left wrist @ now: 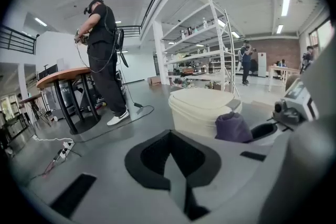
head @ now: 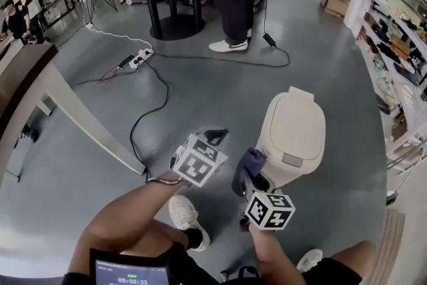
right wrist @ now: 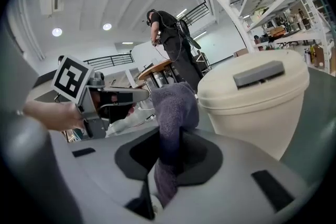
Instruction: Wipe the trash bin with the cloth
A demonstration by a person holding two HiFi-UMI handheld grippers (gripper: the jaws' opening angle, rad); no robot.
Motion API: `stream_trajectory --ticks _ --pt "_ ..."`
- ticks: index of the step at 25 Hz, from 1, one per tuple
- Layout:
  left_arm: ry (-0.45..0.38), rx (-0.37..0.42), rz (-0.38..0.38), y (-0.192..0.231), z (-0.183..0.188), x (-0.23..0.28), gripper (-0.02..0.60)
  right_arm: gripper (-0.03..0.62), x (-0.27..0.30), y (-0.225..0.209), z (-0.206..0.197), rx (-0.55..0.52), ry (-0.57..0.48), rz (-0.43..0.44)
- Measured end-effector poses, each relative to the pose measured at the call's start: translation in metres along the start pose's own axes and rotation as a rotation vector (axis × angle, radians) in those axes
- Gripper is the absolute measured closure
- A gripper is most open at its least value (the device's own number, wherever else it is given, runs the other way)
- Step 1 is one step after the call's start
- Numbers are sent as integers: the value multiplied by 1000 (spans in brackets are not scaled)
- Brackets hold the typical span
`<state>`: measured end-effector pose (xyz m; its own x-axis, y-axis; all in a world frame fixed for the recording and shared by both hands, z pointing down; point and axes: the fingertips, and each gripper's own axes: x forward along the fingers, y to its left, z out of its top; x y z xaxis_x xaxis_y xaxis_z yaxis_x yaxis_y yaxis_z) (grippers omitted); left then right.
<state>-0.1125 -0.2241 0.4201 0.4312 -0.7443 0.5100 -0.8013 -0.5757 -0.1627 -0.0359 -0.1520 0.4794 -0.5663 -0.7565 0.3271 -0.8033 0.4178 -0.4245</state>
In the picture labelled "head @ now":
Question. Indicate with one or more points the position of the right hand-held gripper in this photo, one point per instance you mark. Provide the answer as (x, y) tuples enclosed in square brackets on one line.
[(270, 210)]

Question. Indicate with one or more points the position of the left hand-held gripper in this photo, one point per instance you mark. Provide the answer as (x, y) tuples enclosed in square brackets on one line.
[(200, 163)]

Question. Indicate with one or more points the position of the dark purple cloth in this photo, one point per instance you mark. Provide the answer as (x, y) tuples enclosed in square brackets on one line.
[(250, 158)]

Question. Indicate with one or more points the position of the beige plastic trash bin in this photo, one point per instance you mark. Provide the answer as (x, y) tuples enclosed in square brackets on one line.
[(293, 130)]

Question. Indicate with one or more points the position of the person's right forearm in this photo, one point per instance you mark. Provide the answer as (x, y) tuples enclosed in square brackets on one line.
[(273, 253)]

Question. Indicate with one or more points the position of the person's left forearm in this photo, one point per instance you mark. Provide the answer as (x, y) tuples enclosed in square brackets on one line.
[(133, 210)]

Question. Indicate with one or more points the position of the person's left white sneaker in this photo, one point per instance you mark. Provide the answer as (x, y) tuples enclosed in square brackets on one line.
[(183, 210)]

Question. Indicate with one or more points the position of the person's white sneaker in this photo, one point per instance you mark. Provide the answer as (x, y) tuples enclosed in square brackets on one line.
[(183, 210), (249, 33), (228, 46), (308, 260)]

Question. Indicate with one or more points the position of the person's right white sneaker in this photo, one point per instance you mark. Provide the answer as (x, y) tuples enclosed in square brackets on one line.
[(308, 260)]

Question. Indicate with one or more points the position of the white power strip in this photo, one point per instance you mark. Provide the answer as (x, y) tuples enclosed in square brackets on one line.
[(141, 57)]

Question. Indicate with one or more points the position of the person's left leg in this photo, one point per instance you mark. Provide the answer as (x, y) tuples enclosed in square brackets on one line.
[(163, 235)]

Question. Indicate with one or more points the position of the person's leg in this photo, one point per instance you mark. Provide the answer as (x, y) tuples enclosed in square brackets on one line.
[(353, 257), (163, 235)]

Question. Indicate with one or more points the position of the black power adapter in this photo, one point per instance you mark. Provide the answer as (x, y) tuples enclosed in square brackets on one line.
[(269, 39)]

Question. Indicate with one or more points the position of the black phone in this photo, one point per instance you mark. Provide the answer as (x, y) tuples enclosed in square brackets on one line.
[(125, 61)]

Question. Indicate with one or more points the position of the person's right leg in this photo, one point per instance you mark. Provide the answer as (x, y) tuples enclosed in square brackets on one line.
[(353, 257)]

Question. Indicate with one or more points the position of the floor squeegee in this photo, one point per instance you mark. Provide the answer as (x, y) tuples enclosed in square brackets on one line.
[(391, 197)]

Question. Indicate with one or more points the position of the white desk brown top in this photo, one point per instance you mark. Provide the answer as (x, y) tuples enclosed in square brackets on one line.
[(66, 93)]

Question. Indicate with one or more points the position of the black tablet screen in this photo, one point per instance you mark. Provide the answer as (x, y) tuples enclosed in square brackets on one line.
[(130, 272)]

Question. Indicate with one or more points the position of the cardboard box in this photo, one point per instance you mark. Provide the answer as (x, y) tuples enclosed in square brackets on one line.
[(335, 5)]

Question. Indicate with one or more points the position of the dark keyboard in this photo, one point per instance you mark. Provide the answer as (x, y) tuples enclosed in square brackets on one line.
[(405, 73)]

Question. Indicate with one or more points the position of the brown box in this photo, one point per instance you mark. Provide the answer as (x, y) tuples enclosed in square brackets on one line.
[(400, 46)]

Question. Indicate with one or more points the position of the white shelving unit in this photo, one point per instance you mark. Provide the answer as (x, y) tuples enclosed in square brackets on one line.
[(400, 43)]

